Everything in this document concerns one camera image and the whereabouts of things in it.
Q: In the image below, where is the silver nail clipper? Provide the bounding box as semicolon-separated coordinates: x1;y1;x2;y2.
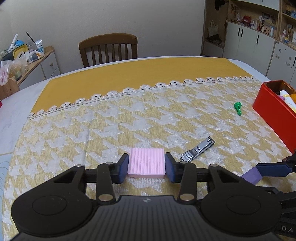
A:
180;136;215;162

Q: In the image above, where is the purple eraser block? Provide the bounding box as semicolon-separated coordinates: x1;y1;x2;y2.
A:
241;167;263;185

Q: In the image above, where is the pink ridged eraser block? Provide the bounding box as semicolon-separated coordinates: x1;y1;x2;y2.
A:
127;148;166;178

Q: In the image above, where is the red metal tin box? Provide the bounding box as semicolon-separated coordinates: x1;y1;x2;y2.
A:
253;80;295;153

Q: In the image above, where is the white yellow supplement bottle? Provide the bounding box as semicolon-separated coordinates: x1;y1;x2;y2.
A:
280;90;296;113

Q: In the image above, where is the yellow houndstooth table runner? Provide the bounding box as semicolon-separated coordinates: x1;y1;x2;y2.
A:
2;57;290;240

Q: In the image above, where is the green small peg toy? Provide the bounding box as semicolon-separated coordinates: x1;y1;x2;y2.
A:
234;102;242;116

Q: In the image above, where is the white drawer cabinet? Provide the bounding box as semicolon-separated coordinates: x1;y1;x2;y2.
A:
0;46;61;100

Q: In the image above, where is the brown wooden chair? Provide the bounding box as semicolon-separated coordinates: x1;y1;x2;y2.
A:
78;33;138;68

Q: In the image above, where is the clear plastic bag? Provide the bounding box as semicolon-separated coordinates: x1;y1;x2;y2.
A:
0;59;29;86

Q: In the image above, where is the white tote bag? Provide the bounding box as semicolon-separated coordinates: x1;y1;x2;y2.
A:
208;20;219;37

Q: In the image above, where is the yellow blue toy container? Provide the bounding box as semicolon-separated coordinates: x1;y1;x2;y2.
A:
3;40;29;61

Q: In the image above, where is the white wall cabinet unit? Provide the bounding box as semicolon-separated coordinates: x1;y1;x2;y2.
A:
201;0;295;87

